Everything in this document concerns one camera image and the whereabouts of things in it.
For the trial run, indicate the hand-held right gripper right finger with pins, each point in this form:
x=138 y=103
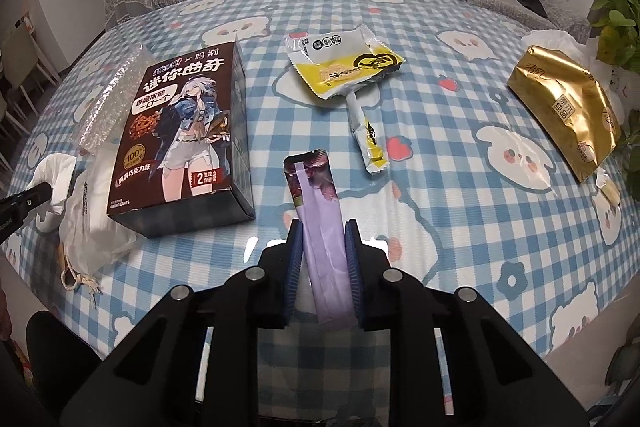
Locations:
x=352 y=272

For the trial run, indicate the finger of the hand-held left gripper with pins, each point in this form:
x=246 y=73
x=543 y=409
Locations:
x=27 y=201

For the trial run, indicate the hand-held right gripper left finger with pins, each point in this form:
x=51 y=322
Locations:
x=295 y=272

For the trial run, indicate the white tissue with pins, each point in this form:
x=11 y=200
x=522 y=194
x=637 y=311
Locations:
x=52 y=179

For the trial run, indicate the purple wrapper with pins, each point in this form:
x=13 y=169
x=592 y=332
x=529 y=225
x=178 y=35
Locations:
x=320 y=227

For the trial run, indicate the white plastic bag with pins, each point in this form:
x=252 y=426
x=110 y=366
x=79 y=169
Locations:
x=95 y=217

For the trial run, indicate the brown cookie box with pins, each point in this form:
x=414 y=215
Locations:
x=185 y=137

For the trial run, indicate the brown paper scrap with twine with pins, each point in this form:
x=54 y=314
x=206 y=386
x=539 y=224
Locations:
x=77 y=279

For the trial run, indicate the beige dining chair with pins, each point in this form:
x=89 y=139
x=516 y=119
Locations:
x=30 y=52
x=7 y=97

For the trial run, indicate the clear bubble wrap bag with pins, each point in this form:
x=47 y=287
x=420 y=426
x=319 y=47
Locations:
x=105 y=102

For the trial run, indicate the small white yellow wrapper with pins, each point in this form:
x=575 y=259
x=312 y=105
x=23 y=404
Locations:
x=367 y=132

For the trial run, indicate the yellow snack wrapper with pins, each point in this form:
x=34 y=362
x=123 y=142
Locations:
x=340 y=62

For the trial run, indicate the small cream wrapper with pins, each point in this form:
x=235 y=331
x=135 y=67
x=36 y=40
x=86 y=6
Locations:
x=607 y=189

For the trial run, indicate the gold tissue pack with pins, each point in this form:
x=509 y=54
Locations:
x=565 y=107

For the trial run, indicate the green potted plant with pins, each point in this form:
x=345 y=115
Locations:
x=617 y=22

